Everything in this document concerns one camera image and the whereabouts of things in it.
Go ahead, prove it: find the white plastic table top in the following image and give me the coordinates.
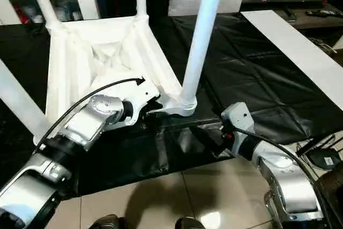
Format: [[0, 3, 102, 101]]
[[35, 14, 198, 144]]

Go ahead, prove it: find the black work mat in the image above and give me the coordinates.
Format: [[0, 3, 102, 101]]
[[0, 12, 343, 197]]

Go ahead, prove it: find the black floor charger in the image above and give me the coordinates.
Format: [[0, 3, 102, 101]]
[[311, 149, 341, 169]]

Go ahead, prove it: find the brown wicker basket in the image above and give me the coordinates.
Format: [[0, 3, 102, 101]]
[[316, 162, 343, 227]]

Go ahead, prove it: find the white sheet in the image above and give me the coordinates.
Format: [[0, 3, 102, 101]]
[[241, 10, 343, 112]]

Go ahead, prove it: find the brown low bench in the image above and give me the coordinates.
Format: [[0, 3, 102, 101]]
[[244, 0, 343, 31]]

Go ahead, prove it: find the black remote control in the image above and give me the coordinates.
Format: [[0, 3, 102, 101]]
[[305, 9, 343, 18]]

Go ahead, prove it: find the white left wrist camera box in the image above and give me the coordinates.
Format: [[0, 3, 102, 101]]
[[126, 82, 161, 125]]

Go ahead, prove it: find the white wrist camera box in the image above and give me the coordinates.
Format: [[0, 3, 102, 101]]
[[221, 102, 255, 157], [126, 82, 161, 125]]

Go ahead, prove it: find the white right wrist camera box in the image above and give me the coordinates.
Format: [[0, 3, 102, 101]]
[[221, 102, 255, 157]]

